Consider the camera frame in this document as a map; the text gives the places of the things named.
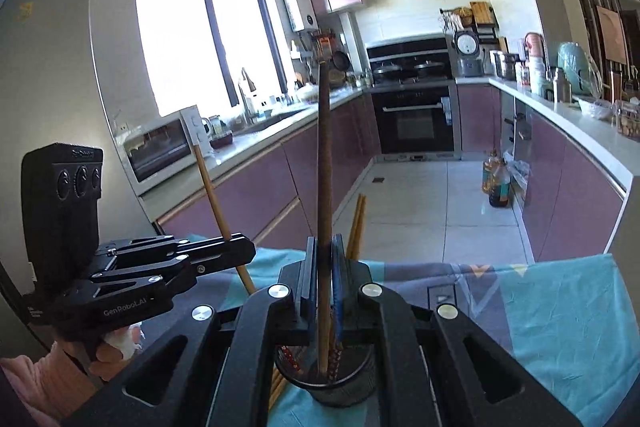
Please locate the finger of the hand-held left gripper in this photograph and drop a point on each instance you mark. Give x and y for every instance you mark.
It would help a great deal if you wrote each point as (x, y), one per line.
(220, 252)
(140, 246)

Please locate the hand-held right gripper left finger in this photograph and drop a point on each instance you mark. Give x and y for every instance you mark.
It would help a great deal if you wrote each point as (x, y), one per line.
(311, 287)

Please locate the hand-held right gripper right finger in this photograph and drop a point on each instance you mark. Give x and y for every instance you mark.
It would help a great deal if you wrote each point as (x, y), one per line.
(338, 292)

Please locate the light wooden chopstick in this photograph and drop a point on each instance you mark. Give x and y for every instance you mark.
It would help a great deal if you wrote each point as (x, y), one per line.
(355, 222)
(212, 197)
(362, 227)

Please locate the black mesh utensil holder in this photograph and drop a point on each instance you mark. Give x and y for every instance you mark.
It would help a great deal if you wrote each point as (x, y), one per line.
(345, 392)

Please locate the dark brown wooden chopstick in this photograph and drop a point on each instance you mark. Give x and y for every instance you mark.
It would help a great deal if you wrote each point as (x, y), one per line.
(325, 157)

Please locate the person's left forearm pink sleeve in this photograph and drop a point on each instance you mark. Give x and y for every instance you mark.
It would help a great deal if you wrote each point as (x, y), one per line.
(45, 382)

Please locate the person's left hand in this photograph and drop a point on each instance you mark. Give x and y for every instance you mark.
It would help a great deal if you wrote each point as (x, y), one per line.
(117, 352)

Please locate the pink base cabinets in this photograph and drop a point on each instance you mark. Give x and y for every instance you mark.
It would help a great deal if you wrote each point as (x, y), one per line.
(565, 187)
(260, 187)

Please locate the white toaster oven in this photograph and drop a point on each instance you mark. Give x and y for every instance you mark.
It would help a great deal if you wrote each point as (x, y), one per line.
(150, 152)

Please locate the dark purple dish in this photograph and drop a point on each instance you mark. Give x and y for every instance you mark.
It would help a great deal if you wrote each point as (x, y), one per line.
(222, 140)

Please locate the grey refrigerator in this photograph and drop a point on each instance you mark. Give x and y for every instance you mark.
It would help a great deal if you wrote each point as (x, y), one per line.
(60, 82)

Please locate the steel sink faucet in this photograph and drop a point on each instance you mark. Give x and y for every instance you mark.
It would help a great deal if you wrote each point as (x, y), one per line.
(246, 97)

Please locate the white lidded casserole pot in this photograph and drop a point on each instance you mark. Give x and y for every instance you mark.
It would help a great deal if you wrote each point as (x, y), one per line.
(306, 93)

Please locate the black built-in oven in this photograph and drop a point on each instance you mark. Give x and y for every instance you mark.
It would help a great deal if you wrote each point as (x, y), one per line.
(415, 122)

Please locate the yellow cooking oil bottle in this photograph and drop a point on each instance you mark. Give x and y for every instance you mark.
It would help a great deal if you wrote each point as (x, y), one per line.
(489, 174)

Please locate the dark sauce bottle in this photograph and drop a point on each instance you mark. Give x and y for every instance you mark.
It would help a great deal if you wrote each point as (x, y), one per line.
(500, 189)

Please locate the kitchen window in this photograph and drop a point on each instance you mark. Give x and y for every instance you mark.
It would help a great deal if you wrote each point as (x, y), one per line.
(175, 42)

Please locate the teal and purple tablecloth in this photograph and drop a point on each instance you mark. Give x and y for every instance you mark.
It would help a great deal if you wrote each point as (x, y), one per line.
(550, 307)

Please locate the clear plastic bag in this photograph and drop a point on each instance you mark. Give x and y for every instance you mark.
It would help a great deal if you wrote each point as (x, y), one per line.
(520, 177)

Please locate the black wok with lid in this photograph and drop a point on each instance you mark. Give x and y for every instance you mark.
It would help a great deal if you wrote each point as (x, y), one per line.
(386, 72)

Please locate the hanging black frying pan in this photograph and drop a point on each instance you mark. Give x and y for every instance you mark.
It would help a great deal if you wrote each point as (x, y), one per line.
(340, 60)

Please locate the black pan with lid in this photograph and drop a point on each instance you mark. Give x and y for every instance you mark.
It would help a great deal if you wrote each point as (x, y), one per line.
(429, 69)

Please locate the black range hood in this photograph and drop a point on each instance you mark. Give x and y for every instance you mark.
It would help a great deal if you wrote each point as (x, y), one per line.
(407, 49)

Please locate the white water heater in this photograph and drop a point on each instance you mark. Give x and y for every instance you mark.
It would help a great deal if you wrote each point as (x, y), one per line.
(299, 9)

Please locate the silver rice cooker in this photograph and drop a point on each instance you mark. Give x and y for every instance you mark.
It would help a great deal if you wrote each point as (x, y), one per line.
(469, 54)

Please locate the steel stock pot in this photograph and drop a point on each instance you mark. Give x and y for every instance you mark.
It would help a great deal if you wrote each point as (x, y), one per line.
(505, 66)

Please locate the steel thermos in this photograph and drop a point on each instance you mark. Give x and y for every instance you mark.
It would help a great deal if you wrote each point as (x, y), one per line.
(562, 87)

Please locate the wooden cutting board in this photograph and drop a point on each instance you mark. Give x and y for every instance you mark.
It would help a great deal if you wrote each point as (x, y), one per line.
(481, 12)

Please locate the pink kettle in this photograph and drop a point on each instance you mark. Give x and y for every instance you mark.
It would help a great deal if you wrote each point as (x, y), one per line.
(534, 44)

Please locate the covered white bowl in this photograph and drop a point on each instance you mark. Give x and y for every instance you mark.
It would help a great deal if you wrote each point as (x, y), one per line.
(595, 108)

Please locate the mint green appliance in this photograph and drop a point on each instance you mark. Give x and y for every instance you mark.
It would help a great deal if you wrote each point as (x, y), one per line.
(572, 67)

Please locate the clear egg box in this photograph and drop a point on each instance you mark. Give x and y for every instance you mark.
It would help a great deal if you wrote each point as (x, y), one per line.
(629, 119)

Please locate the wooden slat screen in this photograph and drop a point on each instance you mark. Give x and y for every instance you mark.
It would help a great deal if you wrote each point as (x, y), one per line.
(585, 7)

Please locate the framed wall picture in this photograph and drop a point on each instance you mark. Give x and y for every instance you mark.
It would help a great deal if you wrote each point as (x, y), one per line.
(611, 34)

